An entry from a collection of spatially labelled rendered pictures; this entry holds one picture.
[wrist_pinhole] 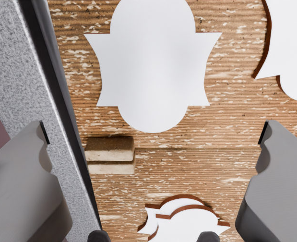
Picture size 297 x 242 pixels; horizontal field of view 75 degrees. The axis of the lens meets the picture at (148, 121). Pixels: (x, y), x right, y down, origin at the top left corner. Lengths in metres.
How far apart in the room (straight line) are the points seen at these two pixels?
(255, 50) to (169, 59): 0.09
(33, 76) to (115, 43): 0.12
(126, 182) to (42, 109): 0.15
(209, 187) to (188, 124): 0.12
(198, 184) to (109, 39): 0.23
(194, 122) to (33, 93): 0.20
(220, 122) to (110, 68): 0.14
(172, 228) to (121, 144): 0.19
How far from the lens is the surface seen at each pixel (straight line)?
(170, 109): 0.22
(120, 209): 0.36
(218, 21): 0.21
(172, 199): 0.33
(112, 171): 0.26
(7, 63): 0.28
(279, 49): 0.23
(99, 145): 0.24
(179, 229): 0.37
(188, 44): 0.20
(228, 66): 0.22
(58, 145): 0.31
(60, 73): 0.25
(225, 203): 0.36
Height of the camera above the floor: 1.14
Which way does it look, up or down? 58 degrees down
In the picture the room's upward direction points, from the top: 178 degrees counter-clockwise
